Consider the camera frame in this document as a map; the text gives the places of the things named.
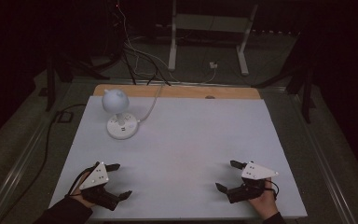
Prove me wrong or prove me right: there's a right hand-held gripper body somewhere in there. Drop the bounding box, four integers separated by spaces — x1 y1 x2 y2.
226 161 280 205

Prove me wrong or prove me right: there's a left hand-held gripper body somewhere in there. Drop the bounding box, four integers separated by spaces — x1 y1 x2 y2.
78 161 121 212

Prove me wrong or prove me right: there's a person's left hand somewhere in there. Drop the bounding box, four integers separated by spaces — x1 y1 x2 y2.
69 172 97 210

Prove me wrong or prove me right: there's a person's right hand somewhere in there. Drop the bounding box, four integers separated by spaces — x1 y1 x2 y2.
248 177 280 221

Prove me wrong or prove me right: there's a white table mat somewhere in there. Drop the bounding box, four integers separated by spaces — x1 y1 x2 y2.
48 95 309 220

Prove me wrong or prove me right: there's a white round desk lamp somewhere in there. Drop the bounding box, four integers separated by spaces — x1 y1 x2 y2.
101 88 140 141

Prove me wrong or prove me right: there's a black tripod stand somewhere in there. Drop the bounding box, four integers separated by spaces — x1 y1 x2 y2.
251 31 318 125
44 46 111 113

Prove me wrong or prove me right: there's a white metal stand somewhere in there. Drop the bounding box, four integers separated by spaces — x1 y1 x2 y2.
167 0 259 77

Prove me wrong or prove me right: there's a left hand-held gripper black cable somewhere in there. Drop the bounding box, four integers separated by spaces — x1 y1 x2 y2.
64 161 101 198

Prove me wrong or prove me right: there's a hand-held gripper black cable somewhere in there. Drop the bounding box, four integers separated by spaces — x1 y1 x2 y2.
264 179 281 201
64 161 101 198

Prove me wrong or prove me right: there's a right hand-held gripper black cable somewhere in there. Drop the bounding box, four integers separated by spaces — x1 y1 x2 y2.
264 179 281 201

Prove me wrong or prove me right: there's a long black floor cable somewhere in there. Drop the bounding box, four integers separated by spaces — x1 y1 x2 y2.
0 103 88 224

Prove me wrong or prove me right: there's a grey metal floor rail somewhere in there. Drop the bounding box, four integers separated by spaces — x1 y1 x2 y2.
0 81 76 224
287 92 358 224

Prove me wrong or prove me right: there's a white lamp cable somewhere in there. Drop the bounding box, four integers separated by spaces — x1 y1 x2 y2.
137 81 166 124

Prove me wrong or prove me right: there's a black cable bundle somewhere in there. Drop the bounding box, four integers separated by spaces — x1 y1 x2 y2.
121 43 172 87

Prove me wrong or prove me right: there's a thin white floor cable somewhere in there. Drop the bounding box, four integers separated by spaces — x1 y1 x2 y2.
117 0 218 86

